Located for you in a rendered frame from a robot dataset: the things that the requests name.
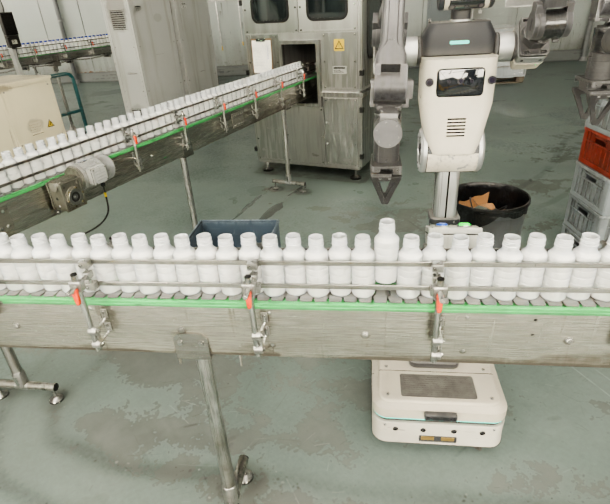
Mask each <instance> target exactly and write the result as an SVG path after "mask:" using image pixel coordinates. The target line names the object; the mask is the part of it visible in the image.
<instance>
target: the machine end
mask: <svg viewBox="0 0 610 504"><path fill-rule="evenodd" d="M238 3H239V6H242V15H243V25H244V34H245V43H246V53H247V62H248V70H246V75H249V76H253V75H256V74H260V73H254V71H253V60H252V49H251V39H256V38H271V43H272V56H273V69H275V68H280V67H283V66H286V65H289V64H292V63H295V62H298V61H301V65H302V64H303V63H304V65H305V64H306V63H311V62H314V61H316V62H315V63H316V65H312V66H309V68H304V72H306V71H307V70H308V69H309V70H311V69H314V68H315V66H316V69H317V93H318V94H316V95H314V96H311V97H309V98H307V99H305V100H303V101H301V102H299V103H296V104H294V105H292V106H291V108H290V109H288V110H286V121H287V134H288V147H289V161H290V164H295V165H307V166H318V167H328V168H340V169H351V170H353V171H354V175H352V176H350V179H351V180H360V179H361V176H360V175H357V171H358V170H361V169H362V168H363V167H364V166H365V165H366V164H367V163H368V162H369V161H370V159H371V154H373V140H374V137H373V130H374V112H375V111H378V110H376V107H370V104H369V103H370V102H369V101H370V91H371V83H370V80H371V78H375V75H374V73H373V54H374V52H373V51H374V47H372V24H373V13H378V12H379V9H380V7H381V4H382V0H238ZM316 69H315V70H316ZM315 70H312V71H315ZM312 71H310V72H312ZM254 127H255V136H256V146H255V147H254V149H255V151H257V155H258V158H259V161H260V162H266V163H267V167H265V168H263V171H266V172H269V171H273V170H274V168H273V167H270V166H269V163H270V162H271V163H283V164H285V156H284V143H283V131H282V118H281V111H279V112H277V113H275V114H273V115H271V116H269V117H266V118H264V119H262V120H260V121H258V122H256V123H254Z"/></svg>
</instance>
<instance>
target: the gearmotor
mask: <svg viewBox="0 0 610 504"><path fill-rule="evenodd" d="M115 172H116V168H115V165H114V163H113V161H112V160H111V159H110V158H109V157H108V156H106V155H104V154H100V155H97V156H95V157H92V158H89V159H85V160H82V161H80V162H77V163H75V164H73V165H70V166H68V167H67V168H66V170H65V173H64V174H65V175H62V176H59V177H57V178H54V179H52V180H49V181H48V182H47V183H45V184H46V187H47V190H48V193H49V196H50V199H51V204H52V206H53V208H54V210H55V213H56V214H57V215H60V214H61V213H62V211H61V210H63V211H67V212H68V213H69V212H71V211H73V210H75V209H77V208H79V207H81V206H83V205H86V204H87V200H86V197H85V194H84V190H85V189H87V188H90V187H92V186H94V185H98V184H100V183H101V184H100V185H101V186H102V187H103V191H104V196H105V198H106V203H107V214H106V216H105V218H104V219H103V221H102V222H101V223H100V224H98V225H97V226H96V227H94V228H93V229H91V230H89V231H87V232H85V234H87V233H89V232H91V231H93V230H94V229H96V228H97V227H99V226H100V225H101V224H102V223H103V222H104V221H105V220H106V218H107V216H108V214H109V203H108V199H107V193H106V191H105V187H104V186H105V183H104V182H105V181H107V180H109V179H110V178H112V177H113V176H114V175H115Z"/></svg>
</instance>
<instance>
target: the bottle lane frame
mask: <svg viewBox="0 0 610 504"><path fill-rule="evenodd" d="M43 295H44V294H43ZM43 295H42V296H40V297H37V296H31V295H29V296H19V294H18V295H17V296H6V294H5V295H4V296H0V347H17V348H46V349H75V350H95V348H93V347H92V339H91V336H90V335H88V333H87V330H88V327H87V324H86V321H85V318H84V315H83V312H82V309H81V307H80V305H79V306H78V305H76V303H75V301H74V298H73V297H67V296H66V297H56V295H57V294H56V295H55V296H53V297H44V296H43ZM94 296H95V295H94ZM94 296H93V297H91V298H90V297H85V300H86V303H87V306H88V309H89V312H90V315H91V318H92V321H93V324H94V326H98V325H99V323H100V322H101V321H102V320H103V318H102V315H101V312H100V309H106V310H107V313H108V317H109V318H106V320H105V322H110V323H111V326H112V329H113V331H110V333H109V334H108V336H107V337H106V338H105V340H104V342H105V345H104V346H103V348H102V350H104V351H133V352H162V353H176V349H175V345H174V341H173V338H174V336H175V335H176V334H177V333H202V334H203V335H204V336H205V337H207V338H208V343H209V348H210V353H211V354H220V355H248V356H255V353H254V344H253V340H252V330H251V323H250V316H249V309H248V308H247V304H246V300H243V297H242V298H241V299H240V300H229V296H228V298H227V299H226V300H215V296H214V298H213V299H212V300H202V299H201V297H200V298H199V299H197V300H195V299H187V297H188V296H187V297H186V298H185V299H174V296H173V297H172V298H171V299H161V298H160V296H161V295H160V296H159V297H158V298H157V299H147V296H146V297H145V298H134V296H132V297H131V298H121V297H120V296H121V295H120V296H119V297H118V298H108V297H107V296H108V295H107V296H106V297H105V298H95V297H94ZM496 303H497V304H496V305H484V304H483V303H482V302H480V305H468V304H467V302H466V301H464V305H459V304H452V303H451V302H450V301H449V304H443V307H442V312H441V316H445V319H444V326H442V327H441V330H443V338H444V339H445V342H444V343H443V344H442V350H441V352H443V357H441V360H437V362H451V363H480V364H509V365H538V366H567V367H596V368H610V307H599V306H598V305H597V304H596V307H583V306H582V305H581V304H580V303H579V307H567V306H565V305H564V304H563V303H562V306H549V305H548V304H547V303H546V306H533V305H532V304H531V303H529V306H517V305H516V304H515V303H514V302H513V305H500V304H499V303H498V302H496ZM254 304H255V312H256V320H257V327H258V330H260V329H261V325H262V323H263V322H261V314H260V313H261V312H267V315H268V322H266V323H265V326H269V332H270V335H268V336H267V338H266V340H265V344H264V347H266V351H264V352H263V354H261V356H277V357H306V358H335V359H364V360H393V361H422V362H430V351H431V343H432V332H433V320H434V309H435V301H433V304H421V303H420V301H417V304H407V303H405V302H404V300H402V303H390V302H389V300H387V302H386V303H374V300H372V301H371V303H360V302H359V300H358V299H357V301H356V302H355V303H354V302H344V299H342V301H341V302H329V299H327V301H326V302H315V300H314V298H313V300H312V301H311V302H301V301H300V298H298V300H297V301H286V298H284V299H283V301H271V297H270V299H269V300H268V301H257V297H256V298H255V300H254Z"/></svg>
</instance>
